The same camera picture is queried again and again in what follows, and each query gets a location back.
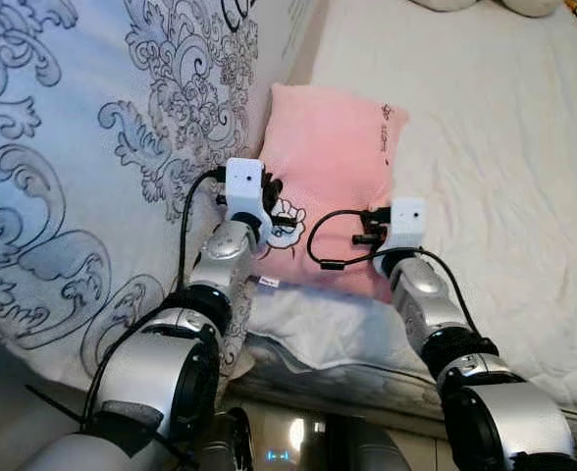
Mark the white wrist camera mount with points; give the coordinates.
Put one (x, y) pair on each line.
(244, 186)
(406, 221)

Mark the cream mattress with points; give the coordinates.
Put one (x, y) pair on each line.
(504, 196)

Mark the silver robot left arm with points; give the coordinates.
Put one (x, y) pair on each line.
(151, 373)

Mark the cream plush toy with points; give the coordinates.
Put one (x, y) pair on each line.
(534, 6)

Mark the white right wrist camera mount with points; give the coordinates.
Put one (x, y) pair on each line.
(406, 221)

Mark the white grey pillow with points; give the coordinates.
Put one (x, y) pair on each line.
(308, 324)

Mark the blue floral print duvet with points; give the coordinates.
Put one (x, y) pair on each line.
(73, 147)

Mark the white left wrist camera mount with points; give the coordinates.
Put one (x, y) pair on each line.
(244, 186)

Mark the pink pillow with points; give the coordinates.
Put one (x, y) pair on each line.
(328, 157)

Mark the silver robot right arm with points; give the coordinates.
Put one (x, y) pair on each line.
(426, 294)

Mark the robot right leg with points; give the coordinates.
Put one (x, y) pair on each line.
(362, 446)

